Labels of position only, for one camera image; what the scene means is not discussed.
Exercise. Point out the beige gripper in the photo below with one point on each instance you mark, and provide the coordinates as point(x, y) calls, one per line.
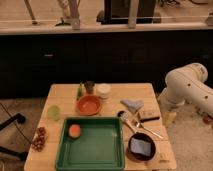
point(168, 118)

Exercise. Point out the black chalkboard eraser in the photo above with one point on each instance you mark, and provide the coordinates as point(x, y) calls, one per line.
point(146, 116)

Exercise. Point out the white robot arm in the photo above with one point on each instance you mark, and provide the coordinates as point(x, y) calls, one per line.
point(183, 84)

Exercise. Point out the white paper cup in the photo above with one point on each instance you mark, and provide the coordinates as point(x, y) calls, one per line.
point(103, 90)

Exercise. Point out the dark grey cup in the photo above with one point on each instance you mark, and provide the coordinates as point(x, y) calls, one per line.
point(89, 86)

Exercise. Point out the green plastic cup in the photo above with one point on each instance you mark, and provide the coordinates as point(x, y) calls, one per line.
point(53, 112)

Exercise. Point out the silver fork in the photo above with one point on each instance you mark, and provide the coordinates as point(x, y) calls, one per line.
point(138, 124)

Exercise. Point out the grey folded cloth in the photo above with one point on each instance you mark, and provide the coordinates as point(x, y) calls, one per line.
point(132, 106)

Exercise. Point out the blue sponge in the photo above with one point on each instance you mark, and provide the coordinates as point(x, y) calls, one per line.
point(140, 146)

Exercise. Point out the pastry brush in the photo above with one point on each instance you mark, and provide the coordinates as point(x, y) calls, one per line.
point(124, 117)

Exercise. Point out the black frying pan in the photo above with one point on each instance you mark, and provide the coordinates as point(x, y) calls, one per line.
point(145, 137)

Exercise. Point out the green plastic tray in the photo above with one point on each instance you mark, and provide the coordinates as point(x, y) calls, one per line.
point(98, 148)

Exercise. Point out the orange bowl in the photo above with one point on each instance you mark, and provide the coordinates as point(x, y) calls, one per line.
point(88, 105)

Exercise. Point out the orange peach fruit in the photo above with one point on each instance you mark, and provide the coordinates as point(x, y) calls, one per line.
point(74, 131)

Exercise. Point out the black cabinet under window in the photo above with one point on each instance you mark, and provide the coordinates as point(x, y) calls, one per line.
point(118, 11)

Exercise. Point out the red grape bunch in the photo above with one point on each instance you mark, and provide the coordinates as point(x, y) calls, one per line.
point(39, 141)

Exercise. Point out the black chair base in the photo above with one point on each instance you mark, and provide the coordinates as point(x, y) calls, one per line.
point(8, 133)

